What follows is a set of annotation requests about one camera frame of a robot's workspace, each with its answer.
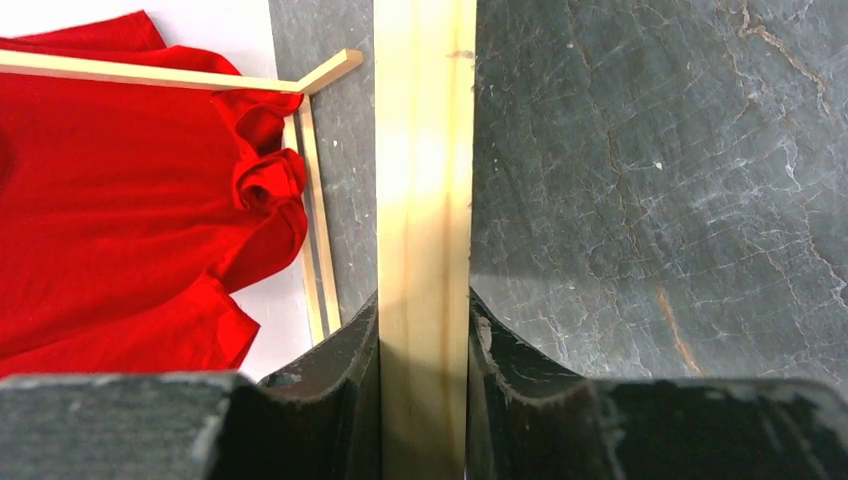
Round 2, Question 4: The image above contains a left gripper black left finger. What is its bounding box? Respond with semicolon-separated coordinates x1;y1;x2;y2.
1;298;381;479

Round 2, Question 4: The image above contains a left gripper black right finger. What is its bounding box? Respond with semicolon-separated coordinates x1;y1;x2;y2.
466;295;847;479

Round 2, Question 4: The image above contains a light wooden picture frame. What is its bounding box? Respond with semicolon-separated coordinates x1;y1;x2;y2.
373;1;476;479

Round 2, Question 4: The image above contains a red t-shirt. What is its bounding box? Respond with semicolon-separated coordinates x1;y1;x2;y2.
0;9;310;380

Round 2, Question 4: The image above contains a wooden clothes rack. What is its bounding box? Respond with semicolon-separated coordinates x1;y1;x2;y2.
1;49;364;345

